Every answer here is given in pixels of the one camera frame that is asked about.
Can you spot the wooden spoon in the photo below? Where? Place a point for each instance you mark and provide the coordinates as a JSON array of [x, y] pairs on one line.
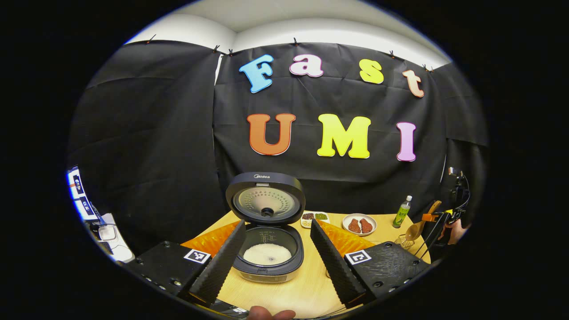
[[414, 231]]

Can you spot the green drink bottle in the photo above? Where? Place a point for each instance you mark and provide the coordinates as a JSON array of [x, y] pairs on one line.
[[402, 213]]

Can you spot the computer monitor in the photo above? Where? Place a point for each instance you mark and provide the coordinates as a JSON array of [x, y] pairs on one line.
[[80, 195]]

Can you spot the brown meat piece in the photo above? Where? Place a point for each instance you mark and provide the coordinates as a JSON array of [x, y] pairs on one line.
[[354, 226], [366, 226]]

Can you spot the black backdrop cloth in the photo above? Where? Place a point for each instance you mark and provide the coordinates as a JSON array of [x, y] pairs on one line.
[[155, 133]]

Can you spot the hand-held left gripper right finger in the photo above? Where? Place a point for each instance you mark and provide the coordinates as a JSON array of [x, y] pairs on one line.
[[333, 262]]

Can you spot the dark grey rice cooker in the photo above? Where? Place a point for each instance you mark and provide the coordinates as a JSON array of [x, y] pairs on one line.
[[249, 202]]

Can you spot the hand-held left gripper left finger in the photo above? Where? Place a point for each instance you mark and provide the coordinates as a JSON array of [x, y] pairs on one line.
[[224, 260]]

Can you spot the white divided bean dish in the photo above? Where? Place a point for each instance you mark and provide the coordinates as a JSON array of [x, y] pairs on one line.
[[314, 217]]

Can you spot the white desk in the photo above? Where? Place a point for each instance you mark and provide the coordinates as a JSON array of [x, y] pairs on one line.
[[120, 253]]

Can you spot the small white box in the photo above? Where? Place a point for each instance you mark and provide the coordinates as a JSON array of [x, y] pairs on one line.
[[107, 232]]

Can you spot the white round plate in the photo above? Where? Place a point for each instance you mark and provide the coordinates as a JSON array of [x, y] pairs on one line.
[[359, 234]]

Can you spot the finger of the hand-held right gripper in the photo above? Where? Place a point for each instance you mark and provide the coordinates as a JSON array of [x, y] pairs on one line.
[[430, 217]]

